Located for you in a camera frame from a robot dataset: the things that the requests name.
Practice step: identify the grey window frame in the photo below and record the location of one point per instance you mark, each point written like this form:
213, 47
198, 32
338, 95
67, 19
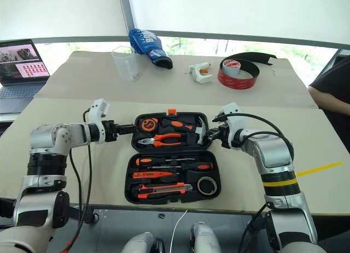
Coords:
218, 36

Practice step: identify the white plastic clamp bracket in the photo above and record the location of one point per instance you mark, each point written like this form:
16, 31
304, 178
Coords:
199, 76

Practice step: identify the white red tape roll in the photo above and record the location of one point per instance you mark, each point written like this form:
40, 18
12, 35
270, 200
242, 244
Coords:
231, 64

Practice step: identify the orange voltage tester pen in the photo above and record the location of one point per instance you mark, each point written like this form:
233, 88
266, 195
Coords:
150, 175

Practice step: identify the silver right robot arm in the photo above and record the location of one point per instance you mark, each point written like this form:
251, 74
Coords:
273, 152

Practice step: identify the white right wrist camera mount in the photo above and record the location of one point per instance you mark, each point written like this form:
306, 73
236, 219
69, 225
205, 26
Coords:
232, 111

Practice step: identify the small orange piece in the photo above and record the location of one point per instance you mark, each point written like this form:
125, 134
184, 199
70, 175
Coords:
204, 71

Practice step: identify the orange knife with metal rail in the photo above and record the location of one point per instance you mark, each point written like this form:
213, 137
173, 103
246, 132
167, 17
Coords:
164, 187

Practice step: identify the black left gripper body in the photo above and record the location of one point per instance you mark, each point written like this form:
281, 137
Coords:
110, 131

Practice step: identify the small dark floor object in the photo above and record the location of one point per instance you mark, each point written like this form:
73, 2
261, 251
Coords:
162, 216

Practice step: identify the open laptop computer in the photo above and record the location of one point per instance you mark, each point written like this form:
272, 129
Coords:
19, 61

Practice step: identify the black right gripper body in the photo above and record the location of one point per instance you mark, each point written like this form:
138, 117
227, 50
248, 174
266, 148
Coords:
225, 136

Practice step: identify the clear plastic measuring cup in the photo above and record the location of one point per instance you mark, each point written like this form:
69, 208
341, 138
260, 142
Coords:
128, 67

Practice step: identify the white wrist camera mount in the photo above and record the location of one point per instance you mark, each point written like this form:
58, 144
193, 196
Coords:
98, 106
232, 111

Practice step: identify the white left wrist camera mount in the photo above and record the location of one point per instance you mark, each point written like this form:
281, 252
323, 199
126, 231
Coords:
98, 106

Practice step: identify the yellow tape strip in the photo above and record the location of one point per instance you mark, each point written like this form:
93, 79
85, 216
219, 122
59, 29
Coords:
320, 169

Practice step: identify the orange black tape measure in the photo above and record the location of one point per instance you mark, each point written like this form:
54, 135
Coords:
149, 124

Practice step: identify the person in black shirt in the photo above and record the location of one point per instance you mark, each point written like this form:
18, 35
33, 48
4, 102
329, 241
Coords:
336, 83

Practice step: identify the silver rounded shell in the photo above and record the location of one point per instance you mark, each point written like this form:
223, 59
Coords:
139, 243
205, 238

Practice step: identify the black table frame leg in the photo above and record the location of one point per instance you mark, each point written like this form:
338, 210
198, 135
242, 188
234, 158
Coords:
75, 210

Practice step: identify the blue printed glove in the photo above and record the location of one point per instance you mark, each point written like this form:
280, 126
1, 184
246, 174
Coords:
149, 42

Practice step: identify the red black band loop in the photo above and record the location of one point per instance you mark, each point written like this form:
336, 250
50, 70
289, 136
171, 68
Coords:
240, 83

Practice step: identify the black plastic tool case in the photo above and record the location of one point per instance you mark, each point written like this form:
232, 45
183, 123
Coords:
172, 151

